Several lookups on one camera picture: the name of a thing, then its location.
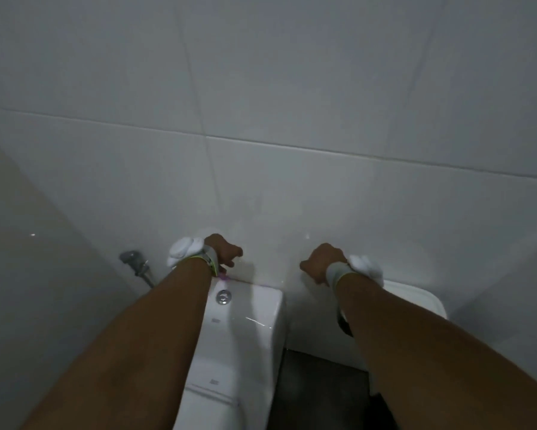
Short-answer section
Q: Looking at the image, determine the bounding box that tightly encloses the person's right hand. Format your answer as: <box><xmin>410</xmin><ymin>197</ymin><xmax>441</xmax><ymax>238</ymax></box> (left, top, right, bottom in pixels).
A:
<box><xmin>299</xmin><ymin>242</ymin><xmax>348</xmax><ymax>287</ymax></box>

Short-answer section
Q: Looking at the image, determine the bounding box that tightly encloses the person's left hand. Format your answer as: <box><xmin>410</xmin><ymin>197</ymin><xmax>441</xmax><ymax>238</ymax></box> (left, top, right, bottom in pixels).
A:
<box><xmin>204</xmin><ymin>233</ymin><xmax>244</xmax><ymax>275</ymax></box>

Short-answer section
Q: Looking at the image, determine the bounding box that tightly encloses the brown wall paper holder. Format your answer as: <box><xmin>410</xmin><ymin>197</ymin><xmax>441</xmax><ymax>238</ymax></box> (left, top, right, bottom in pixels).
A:
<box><xmin>337</xmin><ymin>308</ymin><xmax>355</xmax><ymax>339</ymax></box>

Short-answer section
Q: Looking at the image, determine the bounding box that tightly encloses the white holder lid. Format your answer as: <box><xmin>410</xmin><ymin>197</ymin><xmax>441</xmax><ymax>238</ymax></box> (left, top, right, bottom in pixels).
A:
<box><xmin>381</xmin><ymin>279</ymin><xmax>448</xmax><ymax>321</ymax></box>

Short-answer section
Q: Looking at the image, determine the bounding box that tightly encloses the person's right forearm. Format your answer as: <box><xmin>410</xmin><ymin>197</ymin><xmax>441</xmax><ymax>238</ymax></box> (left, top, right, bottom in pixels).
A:
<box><xmin>334</xmin><ymin>274</ymin><xmax>537</xmax><ymax>430</ymax></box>

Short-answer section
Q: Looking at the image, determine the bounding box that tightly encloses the person's left forearm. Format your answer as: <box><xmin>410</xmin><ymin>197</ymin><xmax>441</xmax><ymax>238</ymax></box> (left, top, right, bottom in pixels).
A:
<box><xmin>22</xmin><ymin>257</ymin><xmax>215</xmax><ymax>430</ymax></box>

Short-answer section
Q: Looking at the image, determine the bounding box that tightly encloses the white toilet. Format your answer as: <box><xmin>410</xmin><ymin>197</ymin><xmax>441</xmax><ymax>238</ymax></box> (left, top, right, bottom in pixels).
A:
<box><xmin>172</xmin><ymin>277</ymin><xmax>288</xmax><ymax>430</ymax></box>

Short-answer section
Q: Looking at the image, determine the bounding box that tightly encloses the white tracker with gray wristband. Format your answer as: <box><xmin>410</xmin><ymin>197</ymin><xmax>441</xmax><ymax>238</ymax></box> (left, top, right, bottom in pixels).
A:
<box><xmin>167</xmin><ymin>236</ymin><xmax>220</xmax><ymax>278</ymax></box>
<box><xmin>325</xmin><ymin>254</ymin><xmax>385</xmax><ymax>293</ymax></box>

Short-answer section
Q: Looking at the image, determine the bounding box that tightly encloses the chrome bidet sprayer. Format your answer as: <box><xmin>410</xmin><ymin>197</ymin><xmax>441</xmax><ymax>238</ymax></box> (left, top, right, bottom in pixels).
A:
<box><xmin>118</xmin><ymin>249</ymin><xmax>156</xmax><ymax>290</ymax></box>

